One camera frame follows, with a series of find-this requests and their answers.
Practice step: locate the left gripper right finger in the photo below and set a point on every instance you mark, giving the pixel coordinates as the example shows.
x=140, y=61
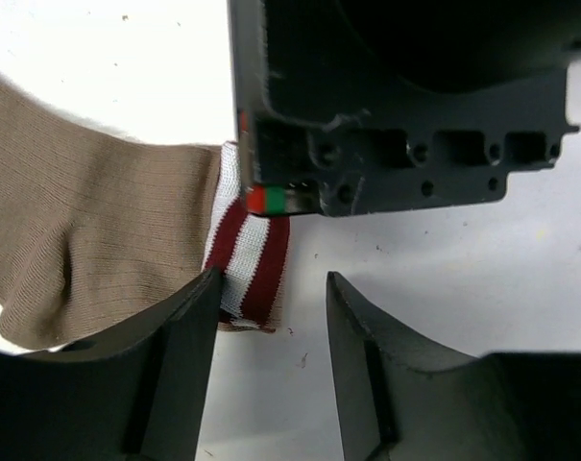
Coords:
x=403, y=396

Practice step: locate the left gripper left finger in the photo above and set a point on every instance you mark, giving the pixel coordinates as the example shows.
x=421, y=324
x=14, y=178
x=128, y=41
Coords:
x=135, y=391

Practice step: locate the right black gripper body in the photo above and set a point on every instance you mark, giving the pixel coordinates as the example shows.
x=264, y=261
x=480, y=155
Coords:
x=356, y=107

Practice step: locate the tan sock with red cuff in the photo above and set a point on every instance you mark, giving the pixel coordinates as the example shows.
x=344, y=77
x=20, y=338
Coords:
x=95, y=229

